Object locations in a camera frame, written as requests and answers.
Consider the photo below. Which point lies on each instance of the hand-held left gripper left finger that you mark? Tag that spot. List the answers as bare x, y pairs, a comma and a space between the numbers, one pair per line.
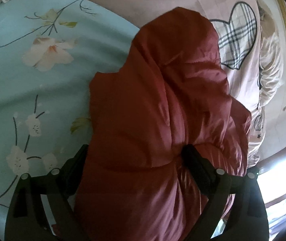
67, 170

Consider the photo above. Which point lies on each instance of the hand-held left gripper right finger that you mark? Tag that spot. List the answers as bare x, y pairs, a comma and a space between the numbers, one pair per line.
195, 160

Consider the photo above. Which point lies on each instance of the red quilted jacket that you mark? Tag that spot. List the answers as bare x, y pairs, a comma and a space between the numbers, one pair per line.
155, 110

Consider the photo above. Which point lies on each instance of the bright window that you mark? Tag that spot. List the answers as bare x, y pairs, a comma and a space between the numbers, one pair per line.
280, 175

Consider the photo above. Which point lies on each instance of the light blue floral bed sheet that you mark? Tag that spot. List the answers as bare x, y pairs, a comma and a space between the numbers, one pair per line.
45, 80

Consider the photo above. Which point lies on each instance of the beige cloth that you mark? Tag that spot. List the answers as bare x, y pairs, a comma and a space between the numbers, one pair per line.
270, 55

